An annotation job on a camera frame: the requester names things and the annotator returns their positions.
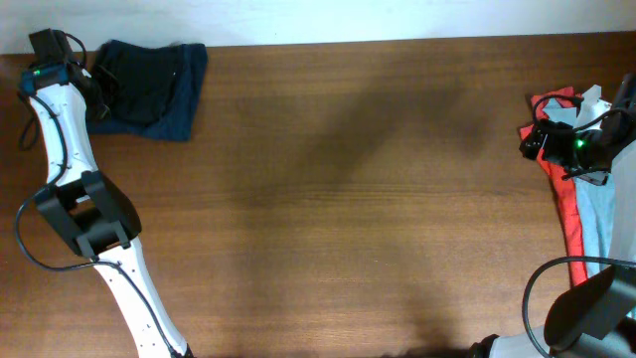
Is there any black t-shirt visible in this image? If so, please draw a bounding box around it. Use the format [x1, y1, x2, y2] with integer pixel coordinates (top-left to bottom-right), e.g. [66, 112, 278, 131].
[95, 42, 184, 127]

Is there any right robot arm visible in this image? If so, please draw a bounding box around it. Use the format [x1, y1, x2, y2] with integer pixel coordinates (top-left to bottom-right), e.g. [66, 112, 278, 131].
[468, 74, 635, 358]

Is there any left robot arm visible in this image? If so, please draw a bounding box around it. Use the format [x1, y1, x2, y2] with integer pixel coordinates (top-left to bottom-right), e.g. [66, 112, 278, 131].
[19, 29, 193, 357]

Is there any red garment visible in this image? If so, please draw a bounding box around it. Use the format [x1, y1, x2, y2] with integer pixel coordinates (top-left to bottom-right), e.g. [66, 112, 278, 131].
[519, 87, 588, 286]

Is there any light blue garment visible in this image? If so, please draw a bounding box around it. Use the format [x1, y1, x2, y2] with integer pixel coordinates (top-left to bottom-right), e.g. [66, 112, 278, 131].
[543, 98, 635, 278]

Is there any folded navy blue garment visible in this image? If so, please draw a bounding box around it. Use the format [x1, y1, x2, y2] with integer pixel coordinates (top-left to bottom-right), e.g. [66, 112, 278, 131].
[87, 40, 208, 141]

